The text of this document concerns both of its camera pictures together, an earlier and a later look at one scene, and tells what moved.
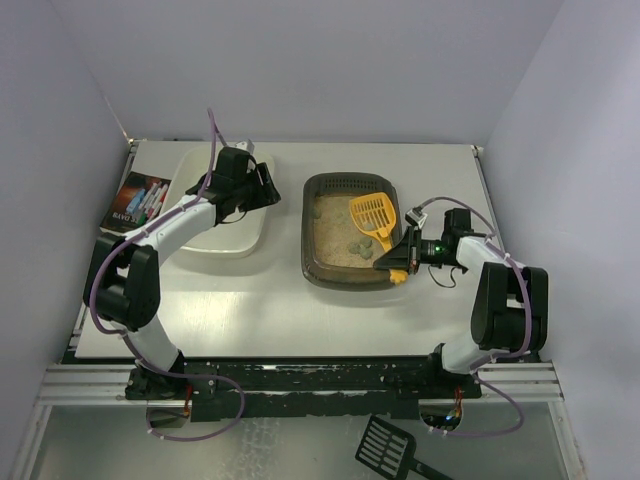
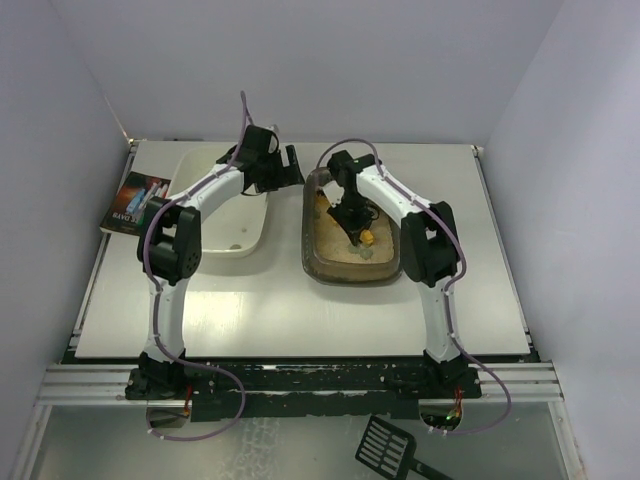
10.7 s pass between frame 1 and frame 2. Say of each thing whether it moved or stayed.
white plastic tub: stayed
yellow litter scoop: moved
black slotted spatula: stayed
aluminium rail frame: stayed
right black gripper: moved
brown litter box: stayed
